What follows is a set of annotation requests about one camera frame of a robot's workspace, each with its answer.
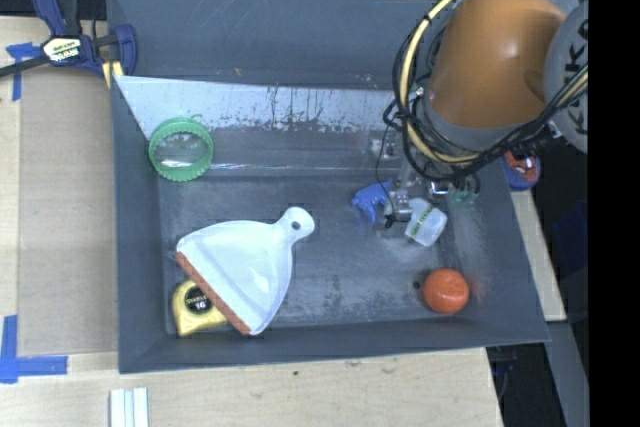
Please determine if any orange ball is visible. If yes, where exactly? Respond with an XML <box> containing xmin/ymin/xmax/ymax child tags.
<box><xmin>422</xmin><ymin>268</ymin><xmax>471</xmax><ymax>315</ymax></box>

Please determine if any blue toy animal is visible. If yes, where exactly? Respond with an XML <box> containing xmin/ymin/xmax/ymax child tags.
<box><xmin>349</xmin><ymin>178</ymin><xmax>394</xmax><ymax>224</ymax></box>

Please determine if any green clear round ring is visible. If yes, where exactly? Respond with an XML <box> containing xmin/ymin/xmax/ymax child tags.
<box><xmin>148</xmin><ymin>116</ymin><xmax>215</xmax><ymax>182</ymax></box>

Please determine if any yellow tape measure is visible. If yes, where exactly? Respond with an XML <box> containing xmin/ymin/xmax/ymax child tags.
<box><xmin>171</xmin><ymin>278</ymin><xmax>230</xmax><ymax>338</ymax></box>

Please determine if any red and blue ball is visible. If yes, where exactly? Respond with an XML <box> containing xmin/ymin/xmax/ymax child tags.
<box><xmin>502</xmin><ymin>149</ymin><xmax>542</xmax><ymax>193</ymax></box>

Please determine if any black cylinder on white bracket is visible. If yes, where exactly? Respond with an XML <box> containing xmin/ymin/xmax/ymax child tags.
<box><xmin>425</xmin><ymin>178</ymin><xmax>451</xmax><ymax>201</ymax></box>

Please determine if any clear plastic bottle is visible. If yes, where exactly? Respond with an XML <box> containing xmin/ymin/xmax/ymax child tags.
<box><xmin>403</xmin><ymin>197</ymin><xmax>449</xmax><ymax>248</ymax></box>

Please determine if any white dustpan with orange edge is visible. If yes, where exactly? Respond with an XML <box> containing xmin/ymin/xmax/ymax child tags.
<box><xmin>174</xmin><ymin>206</ymin><xmax>317</xmax><ymax>336</ymax></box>

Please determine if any pale brown flat board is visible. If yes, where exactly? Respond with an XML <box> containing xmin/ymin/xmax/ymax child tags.
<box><xmin>17</xmin><ymin>64</ymin><xmax>121</xmax><ymax>359</ymax></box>

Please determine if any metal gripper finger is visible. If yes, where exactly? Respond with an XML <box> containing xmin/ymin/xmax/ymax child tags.
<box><xmin>385</xmin><ymin>197</ymin><xmax>415</xmax><ymax>232</ymax></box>
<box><xmin>382</xmin><ymin>190</ymin><xmax>401</xmax><ymax>219</ymax></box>

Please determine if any grey metal bin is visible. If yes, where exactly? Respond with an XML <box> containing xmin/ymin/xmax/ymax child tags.
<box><xmin>104</xmin><ymin>0</ymin><xmax>553</xmax><ymax>375</ymax></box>

